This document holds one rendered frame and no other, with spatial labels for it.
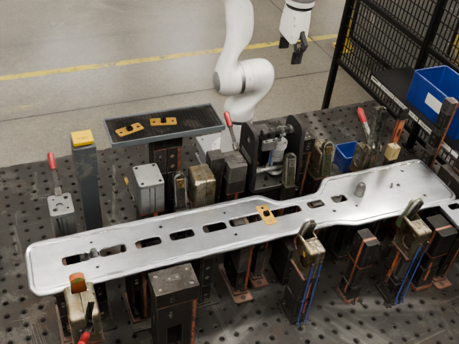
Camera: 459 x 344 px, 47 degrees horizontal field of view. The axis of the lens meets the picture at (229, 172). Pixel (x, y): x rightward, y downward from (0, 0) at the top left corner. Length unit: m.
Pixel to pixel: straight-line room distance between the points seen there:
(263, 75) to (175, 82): 2.23
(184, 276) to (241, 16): 0.93
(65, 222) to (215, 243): 0.44
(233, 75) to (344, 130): 0.86
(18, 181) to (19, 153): 1.30
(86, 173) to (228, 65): 0.62
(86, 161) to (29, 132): 2.05
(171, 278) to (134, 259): 0.14
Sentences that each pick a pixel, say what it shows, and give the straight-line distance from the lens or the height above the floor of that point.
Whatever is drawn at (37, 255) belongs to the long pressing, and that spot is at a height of 1.00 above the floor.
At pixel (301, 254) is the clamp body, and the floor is 1.00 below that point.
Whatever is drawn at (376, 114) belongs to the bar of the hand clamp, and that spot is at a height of 1.20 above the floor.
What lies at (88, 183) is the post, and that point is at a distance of 1.78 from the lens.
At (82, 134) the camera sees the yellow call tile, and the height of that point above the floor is 1.16.
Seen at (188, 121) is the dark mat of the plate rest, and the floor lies 1.16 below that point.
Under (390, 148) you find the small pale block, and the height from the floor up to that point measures 1.06.
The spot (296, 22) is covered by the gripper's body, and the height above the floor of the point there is 1.54.
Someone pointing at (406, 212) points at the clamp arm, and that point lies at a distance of 1.73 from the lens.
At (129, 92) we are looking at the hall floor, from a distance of 4.05.
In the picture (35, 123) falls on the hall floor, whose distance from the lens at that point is 3.81.
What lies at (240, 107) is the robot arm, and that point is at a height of 1.05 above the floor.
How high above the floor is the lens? 2.17
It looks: 41 degrees down
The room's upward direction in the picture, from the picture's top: 6 degrees clockwise
